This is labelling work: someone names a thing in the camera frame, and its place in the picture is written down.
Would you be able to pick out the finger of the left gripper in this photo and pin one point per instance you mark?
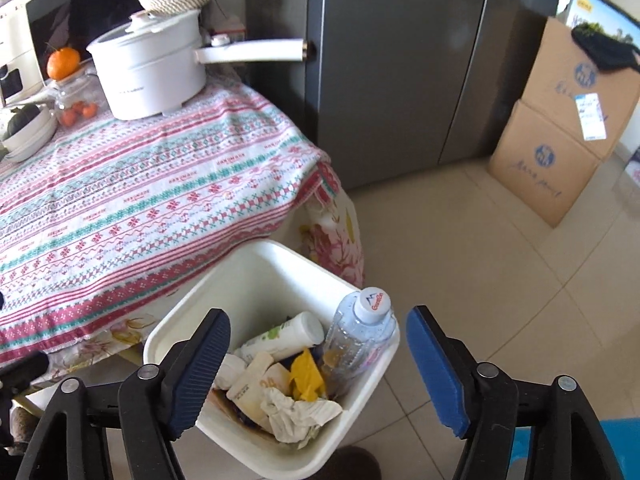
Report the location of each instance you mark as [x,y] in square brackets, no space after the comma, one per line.
[17,377]

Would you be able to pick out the black microwave oven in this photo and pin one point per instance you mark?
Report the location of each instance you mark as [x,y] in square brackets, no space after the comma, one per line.
[71,23]

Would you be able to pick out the white air fryer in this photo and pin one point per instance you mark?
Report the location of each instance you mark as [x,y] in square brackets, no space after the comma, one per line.
[20,71]

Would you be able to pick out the floral under tablecloth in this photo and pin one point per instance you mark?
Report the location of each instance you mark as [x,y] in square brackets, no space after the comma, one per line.
[330,229]

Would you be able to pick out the white labelled plastic bottle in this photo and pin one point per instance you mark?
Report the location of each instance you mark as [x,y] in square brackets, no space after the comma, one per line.
[304,331]

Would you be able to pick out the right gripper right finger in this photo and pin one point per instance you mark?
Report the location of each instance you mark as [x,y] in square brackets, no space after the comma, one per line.
[483,406]

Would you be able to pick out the white plastic wrapper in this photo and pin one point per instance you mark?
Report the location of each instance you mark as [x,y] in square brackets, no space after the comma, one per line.
[230,370]

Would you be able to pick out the white electric cooking pot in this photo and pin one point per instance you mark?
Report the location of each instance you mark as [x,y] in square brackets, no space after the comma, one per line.
[154,64]

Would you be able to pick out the patterned striped tablecloth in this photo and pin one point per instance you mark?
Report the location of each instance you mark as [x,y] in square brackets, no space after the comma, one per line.
[227,129]

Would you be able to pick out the grey refrigerator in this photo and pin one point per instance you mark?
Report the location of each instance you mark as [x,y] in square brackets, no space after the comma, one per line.
[397,86]

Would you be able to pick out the yellow wrapper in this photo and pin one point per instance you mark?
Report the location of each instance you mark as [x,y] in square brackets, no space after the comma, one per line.
[306,380]

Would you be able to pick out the cardboard box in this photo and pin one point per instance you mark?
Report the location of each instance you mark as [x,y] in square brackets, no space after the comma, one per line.
[562,72]
[541,164]

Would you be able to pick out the white paper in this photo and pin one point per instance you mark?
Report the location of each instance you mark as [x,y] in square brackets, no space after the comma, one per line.
[296,422]

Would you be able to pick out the blue plastic stool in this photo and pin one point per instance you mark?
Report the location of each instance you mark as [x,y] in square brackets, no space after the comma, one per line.
[618,438]

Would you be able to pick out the large orange fruit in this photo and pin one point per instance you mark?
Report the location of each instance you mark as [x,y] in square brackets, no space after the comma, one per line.
[62,63]

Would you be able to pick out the clear plastic water bottle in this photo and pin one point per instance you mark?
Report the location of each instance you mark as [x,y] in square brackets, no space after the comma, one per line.
[360,331]

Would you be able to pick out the white trash bin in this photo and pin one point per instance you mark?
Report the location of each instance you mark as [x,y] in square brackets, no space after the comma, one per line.
[278,302]

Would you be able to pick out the dark green squash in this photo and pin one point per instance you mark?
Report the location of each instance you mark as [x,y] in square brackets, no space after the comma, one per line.
[21,117]

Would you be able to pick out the cream paper carton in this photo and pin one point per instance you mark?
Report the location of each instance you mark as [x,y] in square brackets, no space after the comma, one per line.
[247,391]

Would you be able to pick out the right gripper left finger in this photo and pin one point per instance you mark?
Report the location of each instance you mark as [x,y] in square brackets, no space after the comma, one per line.
[151,408]

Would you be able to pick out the upper cardboard box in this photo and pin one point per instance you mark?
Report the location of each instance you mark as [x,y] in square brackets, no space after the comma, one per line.
[562,72]

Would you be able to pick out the glass jar with tomatoes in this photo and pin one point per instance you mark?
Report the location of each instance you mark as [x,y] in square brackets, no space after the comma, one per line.
[78,98]

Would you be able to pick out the small blue white box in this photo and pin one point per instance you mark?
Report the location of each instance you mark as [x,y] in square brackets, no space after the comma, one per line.
[632,168]

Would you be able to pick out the lower cardboard box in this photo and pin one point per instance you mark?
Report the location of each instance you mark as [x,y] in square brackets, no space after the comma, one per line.
[541,164]

